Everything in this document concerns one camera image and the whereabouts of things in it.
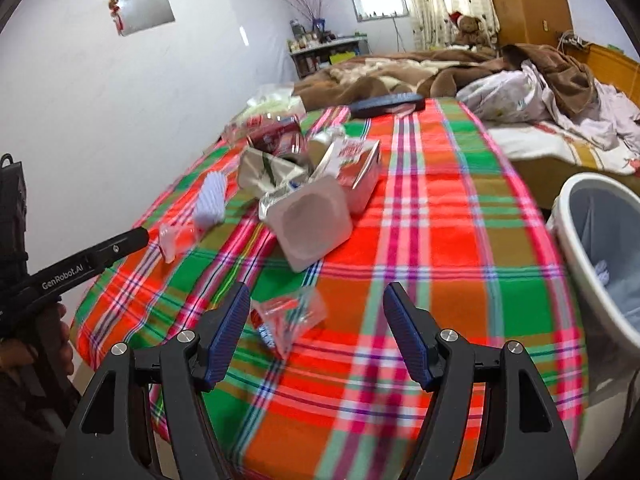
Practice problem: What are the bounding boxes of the red lidded jelly cup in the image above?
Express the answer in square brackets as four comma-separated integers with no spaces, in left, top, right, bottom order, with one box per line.
[250,286,326,361]

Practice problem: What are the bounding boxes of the wooden headboard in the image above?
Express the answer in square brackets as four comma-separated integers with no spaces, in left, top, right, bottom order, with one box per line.
[564,44,640,106]

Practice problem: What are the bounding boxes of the tissue pack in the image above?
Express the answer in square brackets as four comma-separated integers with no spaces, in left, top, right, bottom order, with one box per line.
[233,82,306,124]

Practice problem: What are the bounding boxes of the brown teddy bear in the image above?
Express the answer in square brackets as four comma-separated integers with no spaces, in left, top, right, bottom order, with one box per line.
[449,11,495,50]

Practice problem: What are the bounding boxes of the wall mirror panel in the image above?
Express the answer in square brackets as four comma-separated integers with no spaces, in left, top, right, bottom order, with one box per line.
[108,0,175,37]

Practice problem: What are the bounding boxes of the red milk drink can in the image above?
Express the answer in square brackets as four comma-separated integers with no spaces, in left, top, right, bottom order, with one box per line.
[247,117,306,160]

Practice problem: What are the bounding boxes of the person left hand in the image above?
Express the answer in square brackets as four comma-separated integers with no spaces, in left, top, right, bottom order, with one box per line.
[36,302,75,378]

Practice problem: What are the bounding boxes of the clear plastic bottle red label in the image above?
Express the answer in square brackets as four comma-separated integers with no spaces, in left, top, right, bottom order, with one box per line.
[221,113,281,146]

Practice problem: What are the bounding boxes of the wooden wardrobe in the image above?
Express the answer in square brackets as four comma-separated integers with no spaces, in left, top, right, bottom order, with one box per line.
[492,0,573,47]

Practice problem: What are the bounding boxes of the white round trash bin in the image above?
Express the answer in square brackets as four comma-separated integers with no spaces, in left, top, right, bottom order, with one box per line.
[547,172,639,356]

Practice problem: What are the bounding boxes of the plaid tablecloth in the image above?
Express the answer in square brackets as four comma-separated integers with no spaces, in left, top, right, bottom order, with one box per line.
[72,99,588,479]

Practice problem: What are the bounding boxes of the white shelf with items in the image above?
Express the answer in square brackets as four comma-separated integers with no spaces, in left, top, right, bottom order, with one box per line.
[288,18,369,79]

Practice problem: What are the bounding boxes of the white crumpled bedding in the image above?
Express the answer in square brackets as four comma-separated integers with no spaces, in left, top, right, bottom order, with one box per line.
[457,61,639,176]

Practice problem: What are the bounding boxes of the clear plastic wrapper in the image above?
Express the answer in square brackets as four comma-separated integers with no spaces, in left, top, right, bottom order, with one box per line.
[158,223,200,263]

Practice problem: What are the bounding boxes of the brown fleece blanket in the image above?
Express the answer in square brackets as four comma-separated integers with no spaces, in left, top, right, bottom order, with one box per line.
[293,44,596,117]

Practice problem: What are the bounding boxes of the red white carton box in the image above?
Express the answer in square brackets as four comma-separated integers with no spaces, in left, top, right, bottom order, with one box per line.
[312,136,382,214]

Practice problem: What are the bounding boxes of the dark blue glasses case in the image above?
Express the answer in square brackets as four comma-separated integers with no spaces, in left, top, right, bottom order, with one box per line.
[348,92,425,119]

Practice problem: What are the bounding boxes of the cream crumpled paper bag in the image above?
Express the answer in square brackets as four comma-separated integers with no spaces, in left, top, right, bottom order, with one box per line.
[236,146,308,198]

